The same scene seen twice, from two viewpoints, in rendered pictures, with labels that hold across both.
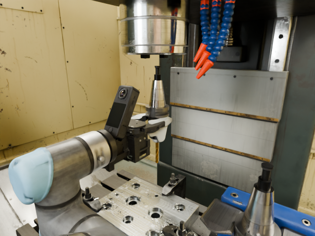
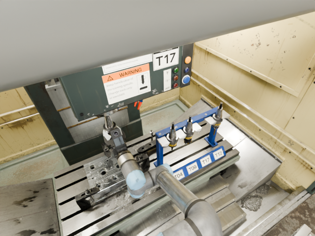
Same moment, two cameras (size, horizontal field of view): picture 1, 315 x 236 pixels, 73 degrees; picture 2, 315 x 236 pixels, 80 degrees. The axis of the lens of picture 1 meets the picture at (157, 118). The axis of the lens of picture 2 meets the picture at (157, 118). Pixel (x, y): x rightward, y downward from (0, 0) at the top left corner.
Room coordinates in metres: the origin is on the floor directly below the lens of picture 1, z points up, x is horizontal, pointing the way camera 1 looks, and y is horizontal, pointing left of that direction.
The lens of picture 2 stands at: (0.02, 0.52, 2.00)
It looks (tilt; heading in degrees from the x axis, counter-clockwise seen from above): 42 degrees down; 296
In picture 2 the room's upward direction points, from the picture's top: 2 degrees counter-clockwise
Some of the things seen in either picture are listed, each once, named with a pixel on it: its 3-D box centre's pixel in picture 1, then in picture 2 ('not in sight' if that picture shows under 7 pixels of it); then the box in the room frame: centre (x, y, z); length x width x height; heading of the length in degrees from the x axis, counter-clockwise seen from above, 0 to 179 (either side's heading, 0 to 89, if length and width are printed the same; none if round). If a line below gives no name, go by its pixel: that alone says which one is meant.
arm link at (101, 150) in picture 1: (93, 151); (126, 160); (0.38, 0.12, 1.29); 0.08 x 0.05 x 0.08; 53
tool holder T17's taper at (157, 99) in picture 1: (157, 92); (108, 120); (0.55, 0.00, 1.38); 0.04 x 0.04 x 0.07
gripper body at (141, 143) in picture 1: (122, 141); (120, 150); (0.44, 0.08, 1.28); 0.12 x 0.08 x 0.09; 143
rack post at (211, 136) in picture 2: not in sight; (214, 128); (0.07, -0.49, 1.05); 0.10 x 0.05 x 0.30; 143
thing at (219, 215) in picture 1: (221, 217); (163, 142); (0.29, -0.11, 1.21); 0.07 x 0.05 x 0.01; 143
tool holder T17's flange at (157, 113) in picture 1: (157, 110); (109, 127); (0.54, 0.00, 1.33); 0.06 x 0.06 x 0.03
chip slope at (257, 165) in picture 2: not in sight; (199, 149); (0.14, -0.51, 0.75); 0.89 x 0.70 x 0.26; 143
